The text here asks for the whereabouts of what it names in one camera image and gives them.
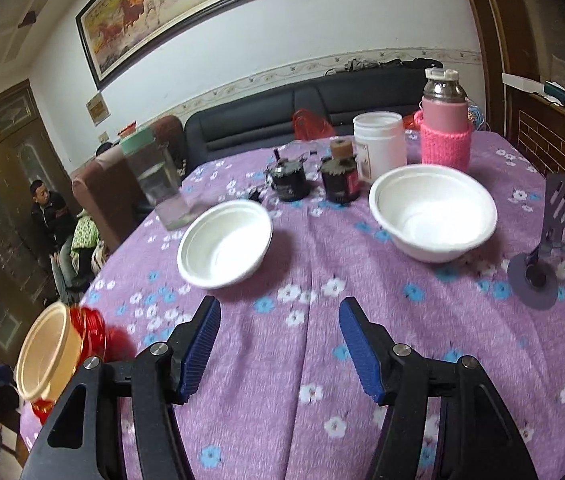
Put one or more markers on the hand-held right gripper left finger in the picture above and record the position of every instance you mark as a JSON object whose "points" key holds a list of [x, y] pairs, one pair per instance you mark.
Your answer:
{"points": [[200, 345]]}

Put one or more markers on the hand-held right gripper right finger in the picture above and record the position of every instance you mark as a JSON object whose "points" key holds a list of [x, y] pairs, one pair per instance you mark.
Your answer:
{"points": [[360, 350]]}

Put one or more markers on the beige plastic bowl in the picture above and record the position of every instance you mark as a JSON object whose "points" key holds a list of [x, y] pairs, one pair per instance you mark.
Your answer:
{"points": [[45, 355]]}

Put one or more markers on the white bowl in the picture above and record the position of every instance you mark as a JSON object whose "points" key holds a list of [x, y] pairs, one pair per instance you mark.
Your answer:
{"points": [[427, 210], [222, 250]]}

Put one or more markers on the large red gold-print plate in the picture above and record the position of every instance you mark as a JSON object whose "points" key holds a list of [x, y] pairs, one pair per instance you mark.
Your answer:
{"points": [[93, 332]]}

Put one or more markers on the purple floral tablecloth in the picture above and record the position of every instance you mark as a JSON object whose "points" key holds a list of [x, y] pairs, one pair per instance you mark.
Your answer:
{"points": [[302, 260]]}

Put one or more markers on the patterned bag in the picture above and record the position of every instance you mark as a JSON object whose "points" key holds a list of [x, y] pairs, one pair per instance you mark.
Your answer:
{"points": [[98, 256]]}

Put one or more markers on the clear jar with green lid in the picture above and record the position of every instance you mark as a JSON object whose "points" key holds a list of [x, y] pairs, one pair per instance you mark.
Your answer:
{"points": [[157, 180]]}

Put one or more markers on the dark jar with cork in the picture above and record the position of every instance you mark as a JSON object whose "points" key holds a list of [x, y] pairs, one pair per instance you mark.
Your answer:
{"points": [[340, 180]]}

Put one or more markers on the black teapot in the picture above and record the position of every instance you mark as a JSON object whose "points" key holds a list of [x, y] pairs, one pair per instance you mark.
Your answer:
{"points": [[290, 182]]}

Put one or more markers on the brown armchair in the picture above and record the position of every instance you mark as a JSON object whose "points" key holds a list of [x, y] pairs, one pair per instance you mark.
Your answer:
{"points": [[112, 185]]}

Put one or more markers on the white plastic jar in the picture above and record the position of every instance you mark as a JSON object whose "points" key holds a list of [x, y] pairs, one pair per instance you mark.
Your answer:
{"points": [[380, 145]]}

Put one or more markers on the bottle with pink knitted sleeve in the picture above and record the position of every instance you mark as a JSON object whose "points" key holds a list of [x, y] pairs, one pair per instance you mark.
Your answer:
{"points": [[445, 140]]}

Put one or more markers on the red plastic bag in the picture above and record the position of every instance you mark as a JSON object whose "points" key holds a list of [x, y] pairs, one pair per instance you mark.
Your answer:
{"points": [[312, 127]]}

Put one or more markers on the small red container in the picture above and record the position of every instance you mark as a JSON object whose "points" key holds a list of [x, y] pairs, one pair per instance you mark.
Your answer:
{"points": [[127, 128]]}

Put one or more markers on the black leather sofa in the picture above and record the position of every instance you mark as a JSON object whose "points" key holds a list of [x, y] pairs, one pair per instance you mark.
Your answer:
{"points": [[262, 115]]}

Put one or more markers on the grey perforated stand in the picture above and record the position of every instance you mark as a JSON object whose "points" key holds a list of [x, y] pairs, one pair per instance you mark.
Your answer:
{"points": [[560, 205]]}

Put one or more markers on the wooden cabinet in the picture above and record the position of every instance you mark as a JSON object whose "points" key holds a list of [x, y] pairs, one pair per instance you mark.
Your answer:
{"points": [[552, 135]]}

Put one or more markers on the white flat box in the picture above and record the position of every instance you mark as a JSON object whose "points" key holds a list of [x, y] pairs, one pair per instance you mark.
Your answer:
{"points": [[520, 82]]}

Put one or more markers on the framed horse painting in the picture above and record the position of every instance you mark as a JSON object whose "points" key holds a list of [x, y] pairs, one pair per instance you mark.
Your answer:
{"points": [[162, 10]]}

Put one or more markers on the small wall plaque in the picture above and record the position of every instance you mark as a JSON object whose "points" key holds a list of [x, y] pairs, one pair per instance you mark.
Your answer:
{"points": [[97, 108]]}

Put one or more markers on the dark wooden partition frame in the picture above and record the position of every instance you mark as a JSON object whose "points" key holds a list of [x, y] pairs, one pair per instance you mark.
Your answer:
{"points": [[487, 35]]}

